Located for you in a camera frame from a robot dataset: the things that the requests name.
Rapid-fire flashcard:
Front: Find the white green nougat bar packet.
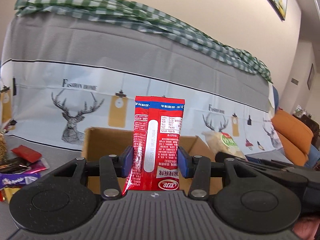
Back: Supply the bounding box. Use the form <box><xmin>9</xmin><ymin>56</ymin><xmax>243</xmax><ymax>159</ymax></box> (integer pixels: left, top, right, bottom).
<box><xmin>202</xmin><ymin>131</ymin><xmax>247</xmax><ymax>160</ymax></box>

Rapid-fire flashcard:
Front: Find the long red snack packet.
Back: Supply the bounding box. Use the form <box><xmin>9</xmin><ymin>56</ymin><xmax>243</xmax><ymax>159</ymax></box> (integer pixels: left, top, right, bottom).
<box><xmin>122</xmin><ymin>96</ymin><xmax>185</xmax><ymax>194</ymax></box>

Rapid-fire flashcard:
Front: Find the magenta purple snack packet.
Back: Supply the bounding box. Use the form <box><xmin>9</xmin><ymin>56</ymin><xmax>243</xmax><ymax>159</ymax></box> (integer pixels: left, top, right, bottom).
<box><xmin>24</xmin><ymin>158</ymin><xmax>50</xmax><ymax>174</ymax></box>

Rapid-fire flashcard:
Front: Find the small red cake packet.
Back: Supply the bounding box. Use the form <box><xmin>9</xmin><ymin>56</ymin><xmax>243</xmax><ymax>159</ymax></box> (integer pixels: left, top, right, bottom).
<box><xmin>11</xmin><ymin>145</ymin><xmax>42</xmax><ymax>163</ymax></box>

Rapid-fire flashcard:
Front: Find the purple Alpenliebe candy packet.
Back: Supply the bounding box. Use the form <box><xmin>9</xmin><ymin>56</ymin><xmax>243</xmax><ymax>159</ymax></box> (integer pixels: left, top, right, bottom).
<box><xmin>0</xmin><ymin>173</ymin><xmax>41</xmax><ymax>189</ymax></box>

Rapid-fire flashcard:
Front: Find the dark brown chocolate bar packet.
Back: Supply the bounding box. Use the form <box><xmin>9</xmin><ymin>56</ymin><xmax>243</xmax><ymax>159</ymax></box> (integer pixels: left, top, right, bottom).
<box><xmin>0</xmin><ymin>157</ymin><xmax>29</xmax><ymax>174</ymax></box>

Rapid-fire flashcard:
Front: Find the yellow chocolate bar packet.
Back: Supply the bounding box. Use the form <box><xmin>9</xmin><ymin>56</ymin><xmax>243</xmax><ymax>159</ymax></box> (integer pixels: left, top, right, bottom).
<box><xmin>0</xmin><ymin>187</ymin><xmax>21</xmax><ymax>203</ymax></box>

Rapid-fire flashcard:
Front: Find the person's right hand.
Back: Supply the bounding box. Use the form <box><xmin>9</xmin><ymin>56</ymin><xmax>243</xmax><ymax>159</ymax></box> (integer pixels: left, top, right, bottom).
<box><xmin>292</xmin><ymin>217</ymin><xmax>320</xmax><ymax>240</ymax></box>

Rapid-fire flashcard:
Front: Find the open cardboard box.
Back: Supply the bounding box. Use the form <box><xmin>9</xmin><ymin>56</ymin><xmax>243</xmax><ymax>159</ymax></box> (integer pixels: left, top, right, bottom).
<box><xmin>81</xmin><ymin>127</ymin><xmax>222</xmax><ymax>194</ymax></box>

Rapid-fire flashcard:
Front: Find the orange cushion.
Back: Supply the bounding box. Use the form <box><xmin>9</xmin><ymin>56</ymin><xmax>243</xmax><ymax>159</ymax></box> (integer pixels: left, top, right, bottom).
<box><xmin>271</xmin><ymin>109</ymin><xmax>313</xmax><ymax>166</ymax></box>

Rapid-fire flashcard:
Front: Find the dark side table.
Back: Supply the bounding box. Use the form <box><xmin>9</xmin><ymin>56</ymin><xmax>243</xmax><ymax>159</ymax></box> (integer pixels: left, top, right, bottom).
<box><xmin>293</xmin><ymin>105</ymin><xmax>319</xmax><ymax>146</ymax></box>

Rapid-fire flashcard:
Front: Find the deer print sofa cover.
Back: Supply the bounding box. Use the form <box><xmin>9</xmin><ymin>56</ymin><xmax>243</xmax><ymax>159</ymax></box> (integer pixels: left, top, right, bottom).
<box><xmin>1</xmin><ymin>12</ymin><xmax>282</xmax><ymax>155</ymax></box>

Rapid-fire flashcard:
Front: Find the round puffed grain snack bag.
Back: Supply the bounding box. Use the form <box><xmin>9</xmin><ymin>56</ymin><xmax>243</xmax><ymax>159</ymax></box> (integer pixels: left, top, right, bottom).
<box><xmin>0</xmin><ymin>130</ymin><xmax>7</xmax><ymax>161</ymax></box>

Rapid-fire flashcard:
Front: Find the green checkered cloth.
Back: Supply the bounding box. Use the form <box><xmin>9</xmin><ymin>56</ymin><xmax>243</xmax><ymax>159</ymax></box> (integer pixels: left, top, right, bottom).
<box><xmin>14</xmin><ymin>0</ymin><xmax>272</xmax><ymax>82</ymax></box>

